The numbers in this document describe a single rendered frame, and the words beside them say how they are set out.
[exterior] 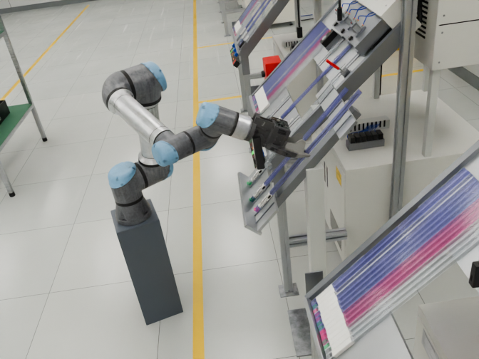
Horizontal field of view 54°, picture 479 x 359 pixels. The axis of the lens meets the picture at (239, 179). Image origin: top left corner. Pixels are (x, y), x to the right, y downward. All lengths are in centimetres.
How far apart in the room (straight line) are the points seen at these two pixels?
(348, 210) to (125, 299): 118
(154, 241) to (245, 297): 57
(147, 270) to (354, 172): 98
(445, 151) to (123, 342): 164
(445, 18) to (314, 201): 80
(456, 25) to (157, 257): 147
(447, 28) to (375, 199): 75
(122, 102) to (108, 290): 125
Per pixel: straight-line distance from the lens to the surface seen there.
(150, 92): 172
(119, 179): 190
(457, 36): 195
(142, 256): 207
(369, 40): 187
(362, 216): 218
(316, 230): 176
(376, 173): 207
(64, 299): 264
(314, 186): 165
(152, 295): 222
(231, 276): 246
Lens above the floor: 168
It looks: 32 degrees down
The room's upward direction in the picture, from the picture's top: 8 degrees counter-clockwise
